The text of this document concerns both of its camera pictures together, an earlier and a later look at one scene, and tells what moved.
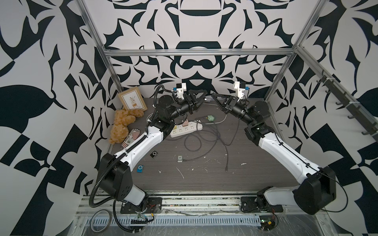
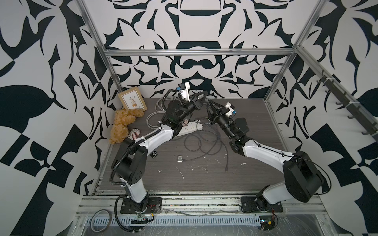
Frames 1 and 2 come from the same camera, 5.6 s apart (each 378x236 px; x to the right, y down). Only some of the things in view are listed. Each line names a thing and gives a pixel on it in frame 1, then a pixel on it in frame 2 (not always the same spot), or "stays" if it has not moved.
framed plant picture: [132, 99] stays
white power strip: [180, 130] stays
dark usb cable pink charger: [185, 122] → [196, 130]
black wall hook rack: [357, 112] stays
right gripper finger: [222, 100] → [212, 107]
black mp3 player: [154, 154] stays
